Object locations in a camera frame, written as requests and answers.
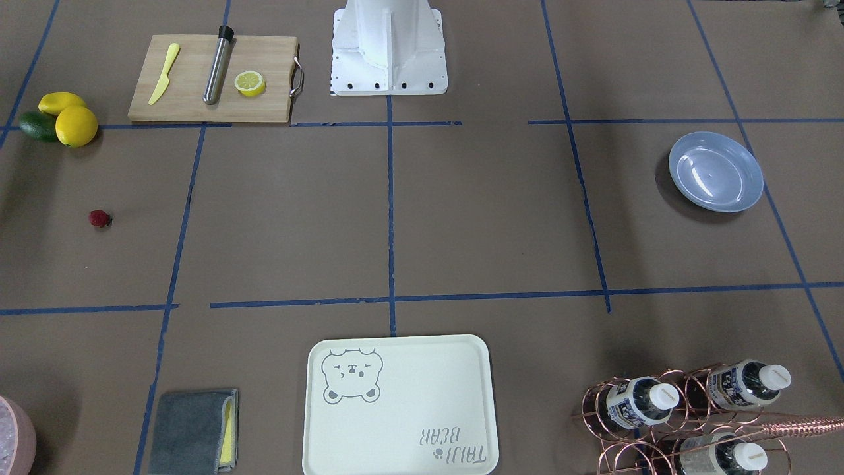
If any red strawberry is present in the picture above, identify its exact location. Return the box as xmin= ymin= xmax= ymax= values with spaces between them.
xmin=88 ymin=210 xmax=113 ymax=228

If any green avocado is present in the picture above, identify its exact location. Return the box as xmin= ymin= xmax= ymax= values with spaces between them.
xmin=18 ymin=111 xmax=59 ymax=143

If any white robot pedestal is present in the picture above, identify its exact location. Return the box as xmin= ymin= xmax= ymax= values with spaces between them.
xmin=330 ymin=1 xmax=449 ymax=96

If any blue plate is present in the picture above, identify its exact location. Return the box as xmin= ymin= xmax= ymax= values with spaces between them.
xmin=667 ymin=131 xmax=765 ymax=213

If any pink bowl of ice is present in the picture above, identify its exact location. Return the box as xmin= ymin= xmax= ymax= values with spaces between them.
xmin=1 ymin=396 xmax=37 ymax=474

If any yellow plastic knife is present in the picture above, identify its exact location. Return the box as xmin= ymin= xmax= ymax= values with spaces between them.
xmin=148 ymin=42 xmax=181 ymax=106

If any cream bear tray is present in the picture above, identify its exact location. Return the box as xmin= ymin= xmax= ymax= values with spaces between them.
xmin=302 ymin=334 xmax=500 ymax=474

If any bottle white cap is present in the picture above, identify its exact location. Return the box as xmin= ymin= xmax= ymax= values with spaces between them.
xmin=597 ymin=377 xmax=681 ymax=433
xmin=706 ymin=359 xmax=793 ymax=411
xmin=675 ymin=432 xmax=769 ymax=474

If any steel cylinder black cap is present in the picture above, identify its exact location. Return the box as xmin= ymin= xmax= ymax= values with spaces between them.
xmin=202 ymin=25 xmax=234 ymax=106

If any bottle white cap lower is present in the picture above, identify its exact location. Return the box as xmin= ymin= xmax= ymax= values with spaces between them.
xmin=675 ymin=432 xmax=769 ymax=474

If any copper wire bottle rack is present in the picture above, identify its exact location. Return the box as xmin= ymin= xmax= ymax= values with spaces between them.
xmin=569 ymin=377 xmax=842 ymax=474

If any grey cloth with yellow sponge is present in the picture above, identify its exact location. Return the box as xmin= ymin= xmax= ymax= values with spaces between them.
xmin=148 ymin=388 xmax=240 ymax=474

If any lemon half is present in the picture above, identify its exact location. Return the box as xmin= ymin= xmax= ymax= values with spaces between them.
xmin=234 ymin=71 xmax=266 ymax=97

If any yellow lemon upper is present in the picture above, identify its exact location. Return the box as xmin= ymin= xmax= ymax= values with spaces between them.
xmin=38 ymin=91 xmax=87 ymax=117

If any yellow lemon round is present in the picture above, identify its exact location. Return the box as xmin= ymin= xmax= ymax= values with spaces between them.
xmin=55 ymin=106 xmax=99 ymax=148

